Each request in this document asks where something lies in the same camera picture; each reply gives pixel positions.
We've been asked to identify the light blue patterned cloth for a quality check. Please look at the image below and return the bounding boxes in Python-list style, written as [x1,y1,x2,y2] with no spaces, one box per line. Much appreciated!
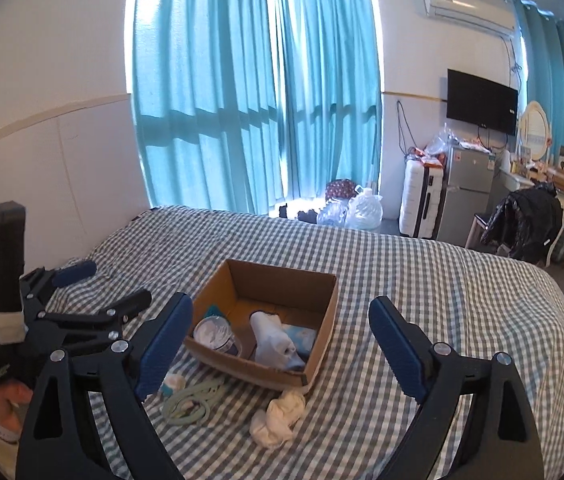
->
[282,324,319,361]

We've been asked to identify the pale green cord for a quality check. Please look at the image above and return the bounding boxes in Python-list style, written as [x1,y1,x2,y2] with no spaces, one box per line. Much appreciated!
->
[162,379,227,429]

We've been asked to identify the teal curtain beside air conditioner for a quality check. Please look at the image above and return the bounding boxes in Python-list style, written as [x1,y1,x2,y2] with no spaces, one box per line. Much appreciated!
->
[511,0,564,173]

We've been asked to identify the black wall cable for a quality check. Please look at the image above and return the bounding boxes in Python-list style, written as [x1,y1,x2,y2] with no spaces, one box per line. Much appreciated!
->
[395,99,414,157]

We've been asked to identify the person's left hand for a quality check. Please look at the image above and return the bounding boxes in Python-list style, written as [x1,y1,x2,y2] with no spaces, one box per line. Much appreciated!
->
[0,384,33,416]

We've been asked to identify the black wall television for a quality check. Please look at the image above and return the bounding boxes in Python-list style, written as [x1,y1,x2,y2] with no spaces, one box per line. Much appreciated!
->
[446,68,519,136]

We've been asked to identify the cardboard box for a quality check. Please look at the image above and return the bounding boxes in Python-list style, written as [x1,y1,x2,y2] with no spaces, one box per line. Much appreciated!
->
[183,259,339,394]

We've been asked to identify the dark red patterned bag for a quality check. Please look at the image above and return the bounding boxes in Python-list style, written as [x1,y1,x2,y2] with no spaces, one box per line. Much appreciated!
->
[325,179,361,204]

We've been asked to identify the narrow teal curtain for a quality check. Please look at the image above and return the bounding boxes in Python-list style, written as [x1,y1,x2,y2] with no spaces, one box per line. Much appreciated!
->
[275,0,383,212]

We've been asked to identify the round clear plastic container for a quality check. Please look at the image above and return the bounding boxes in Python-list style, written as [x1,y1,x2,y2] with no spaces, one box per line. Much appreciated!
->
[193,316,244,359]

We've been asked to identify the grey small refrigerator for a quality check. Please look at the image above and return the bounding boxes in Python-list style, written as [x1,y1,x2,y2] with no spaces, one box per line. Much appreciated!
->
[436,142,496,247]

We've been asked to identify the long white sock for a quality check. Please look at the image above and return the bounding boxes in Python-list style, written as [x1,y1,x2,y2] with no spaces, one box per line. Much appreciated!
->
[249,311,309,374]

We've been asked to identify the white oval mirror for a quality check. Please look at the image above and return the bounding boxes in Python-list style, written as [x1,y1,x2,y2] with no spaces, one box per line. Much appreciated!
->
[518,100,552,162]

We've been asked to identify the small clear plastic bag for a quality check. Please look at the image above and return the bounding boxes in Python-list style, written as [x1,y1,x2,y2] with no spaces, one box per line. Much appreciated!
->
[317,200,351,227]

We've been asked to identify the white suitcase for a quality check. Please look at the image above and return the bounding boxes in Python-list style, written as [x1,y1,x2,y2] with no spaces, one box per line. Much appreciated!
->
[399,158,446,239]

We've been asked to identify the crumpled white sock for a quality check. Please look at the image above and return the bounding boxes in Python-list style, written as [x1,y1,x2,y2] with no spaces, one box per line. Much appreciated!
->
[249,388,307,450]

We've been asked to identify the checked bed blanket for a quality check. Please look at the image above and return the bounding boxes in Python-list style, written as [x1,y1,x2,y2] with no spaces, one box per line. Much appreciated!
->
[44,205,564,480]

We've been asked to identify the wide teal curtain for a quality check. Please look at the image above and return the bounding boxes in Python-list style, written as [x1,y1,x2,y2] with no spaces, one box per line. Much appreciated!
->
[130,0,283,217]

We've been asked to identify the small white pink cloth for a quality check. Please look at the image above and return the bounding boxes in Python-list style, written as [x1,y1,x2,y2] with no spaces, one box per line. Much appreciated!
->
[159,371,188,399]

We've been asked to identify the clear bag on refrigerator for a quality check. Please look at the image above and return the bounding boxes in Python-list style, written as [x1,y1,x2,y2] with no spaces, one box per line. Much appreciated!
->
[424,124,457,157]

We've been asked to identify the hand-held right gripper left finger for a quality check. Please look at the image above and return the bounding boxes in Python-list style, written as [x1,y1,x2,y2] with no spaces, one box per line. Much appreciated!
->
[16,291,194,480]

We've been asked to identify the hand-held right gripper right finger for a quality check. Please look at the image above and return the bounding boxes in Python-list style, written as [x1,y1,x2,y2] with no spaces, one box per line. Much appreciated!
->
[368,295,546,480]

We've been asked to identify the black jacket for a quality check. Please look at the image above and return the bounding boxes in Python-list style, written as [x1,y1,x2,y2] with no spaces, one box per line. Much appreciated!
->
[481,182,564,264]

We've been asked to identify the white air conditioner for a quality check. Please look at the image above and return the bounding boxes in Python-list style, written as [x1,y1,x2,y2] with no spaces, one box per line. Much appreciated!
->
[421,0,518,39]

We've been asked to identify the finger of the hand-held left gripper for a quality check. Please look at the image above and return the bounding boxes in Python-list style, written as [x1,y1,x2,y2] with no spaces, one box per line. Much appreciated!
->
[26,288,153,357]
[18,259,98,312]

